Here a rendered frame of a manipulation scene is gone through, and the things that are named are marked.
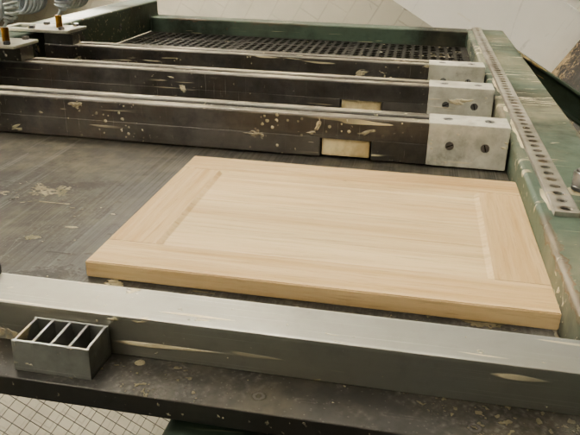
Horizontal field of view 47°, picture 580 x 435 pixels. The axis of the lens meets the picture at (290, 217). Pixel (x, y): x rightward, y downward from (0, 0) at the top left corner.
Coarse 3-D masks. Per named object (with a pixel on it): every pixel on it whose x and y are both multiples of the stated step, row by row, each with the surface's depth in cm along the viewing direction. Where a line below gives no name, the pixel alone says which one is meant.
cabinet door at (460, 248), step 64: (192, 192) 91; (256, 192) 92; (320, 192) 93; (384, 192) 93; (448, 192) 94; (512, 192) 93; (128, 256) 73; (192, 256) 73; (256, 256) 74; (320, 256) 75; (384, 256) 75; (448, 256) 75; (512, 256) 75; (512, 320) 65
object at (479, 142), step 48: (0, 96) 119; (48, 96) 117; (96, 96) 119; (144, 96) 119; (192, 144) 115; (240, 144) 114; (288, 144) 112; (384, 144) 109; (432, 144) 107; (480, 144) 106
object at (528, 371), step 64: (0, 320) 61; (128, 320) 58; (192, 320) 58; (256, 320) 58; (320, 320) 58; (384, 320) 58; (384, 384) 56; (448, 384) 54; (512, 384) 53; (576, 384) 52
